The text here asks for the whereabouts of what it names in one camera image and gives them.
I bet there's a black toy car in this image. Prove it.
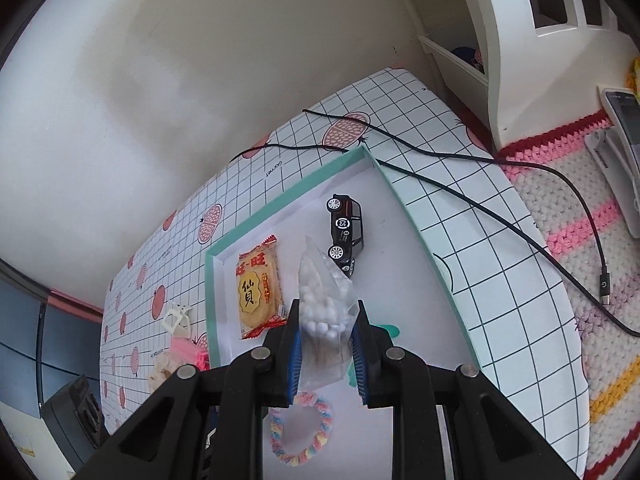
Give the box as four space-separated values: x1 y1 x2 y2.
326 194 364 278

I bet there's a smartphone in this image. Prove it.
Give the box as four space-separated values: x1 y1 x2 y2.
599 87 640 166

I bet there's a teal shallow box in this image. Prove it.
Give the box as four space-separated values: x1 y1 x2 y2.
204 143 484 480

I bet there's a cotton swab plastic bag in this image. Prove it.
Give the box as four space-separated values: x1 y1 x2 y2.
298 237 359 391

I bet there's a white phone stand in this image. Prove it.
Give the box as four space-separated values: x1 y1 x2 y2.
585 128 639 240

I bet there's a cream hair claw clip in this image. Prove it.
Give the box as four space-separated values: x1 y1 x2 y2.
160 301 192 339

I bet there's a pink comb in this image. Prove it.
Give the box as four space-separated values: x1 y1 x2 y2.
169 337 209 372

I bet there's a colourful bead bracelet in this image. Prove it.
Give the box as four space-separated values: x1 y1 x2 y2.
268 392 334 467

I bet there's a pomegranate grid tablecloth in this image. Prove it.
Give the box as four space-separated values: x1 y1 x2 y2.
100 68 590 474

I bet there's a beige lace cloth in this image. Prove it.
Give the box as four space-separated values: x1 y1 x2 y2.
146 351 184 393

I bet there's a white plastic chair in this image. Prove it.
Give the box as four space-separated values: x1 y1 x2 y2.
420 0 639 148

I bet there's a rice cracker snack packet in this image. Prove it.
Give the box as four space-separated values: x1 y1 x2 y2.
235 234 288 339

